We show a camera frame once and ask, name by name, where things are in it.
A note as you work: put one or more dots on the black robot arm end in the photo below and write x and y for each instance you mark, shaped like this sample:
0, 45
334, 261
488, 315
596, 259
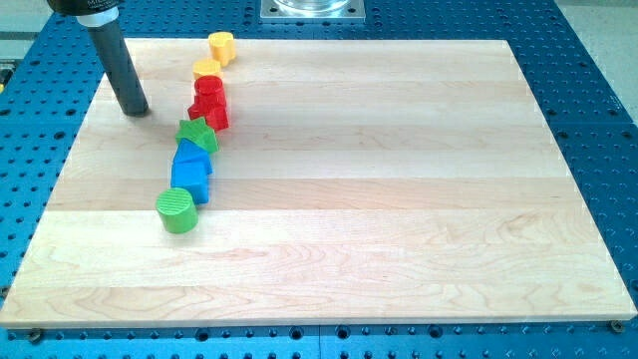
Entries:
82, 7

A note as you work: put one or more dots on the light wooden board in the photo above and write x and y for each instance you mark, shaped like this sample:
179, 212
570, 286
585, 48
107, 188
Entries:
359, 182

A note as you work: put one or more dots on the red star block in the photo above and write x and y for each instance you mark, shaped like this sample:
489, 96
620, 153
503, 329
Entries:
215, 117

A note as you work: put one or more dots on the blue cube block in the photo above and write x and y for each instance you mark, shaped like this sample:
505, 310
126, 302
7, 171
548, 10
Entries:
193, 178

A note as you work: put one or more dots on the green star block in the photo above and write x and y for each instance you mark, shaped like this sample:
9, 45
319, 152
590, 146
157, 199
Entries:
198, 132

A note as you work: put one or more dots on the blue triangle block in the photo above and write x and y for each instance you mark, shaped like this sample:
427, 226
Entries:
189, 152

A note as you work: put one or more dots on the red cylinder block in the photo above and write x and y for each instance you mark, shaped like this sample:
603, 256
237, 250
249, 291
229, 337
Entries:
209, 91

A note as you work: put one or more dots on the green cylinder block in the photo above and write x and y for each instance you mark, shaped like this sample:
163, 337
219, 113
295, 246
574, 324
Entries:
177, 210

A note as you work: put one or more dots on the yellow hexagon block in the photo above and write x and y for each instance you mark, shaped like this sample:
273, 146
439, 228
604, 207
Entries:
206, 67

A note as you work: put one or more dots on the yellow clover block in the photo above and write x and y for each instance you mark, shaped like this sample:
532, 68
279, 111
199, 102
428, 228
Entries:
222, 47

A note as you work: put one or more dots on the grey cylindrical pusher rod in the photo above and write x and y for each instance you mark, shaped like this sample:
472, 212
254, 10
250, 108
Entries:
107, 36

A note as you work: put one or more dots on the blue perforated table plate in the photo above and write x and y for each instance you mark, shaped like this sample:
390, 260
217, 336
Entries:
51, 91

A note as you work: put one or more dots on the left board clamp screw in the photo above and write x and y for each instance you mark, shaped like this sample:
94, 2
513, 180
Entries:
34, 336

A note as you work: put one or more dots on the board clamp screw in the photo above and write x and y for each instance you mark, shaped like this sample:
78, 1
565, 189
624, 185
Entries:
34, 336
617, 326

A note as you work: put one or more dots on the right board clamp screw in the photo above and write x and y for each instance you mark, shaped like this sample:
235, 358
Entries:
617, 326

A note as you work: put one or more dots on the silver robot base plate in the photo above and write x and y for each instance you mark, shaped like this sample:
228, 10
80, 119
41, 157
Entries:
305, 10

